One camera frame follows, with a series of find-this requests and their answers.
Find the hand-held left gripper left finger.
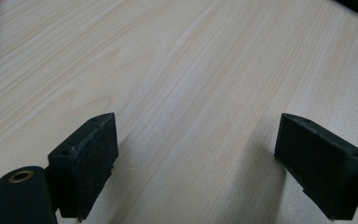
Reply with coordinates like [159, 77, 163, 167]
[47, 112, 119, 222]

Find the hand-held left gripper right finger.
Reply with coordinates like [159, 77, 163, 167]
[274, 112, 358, 221]

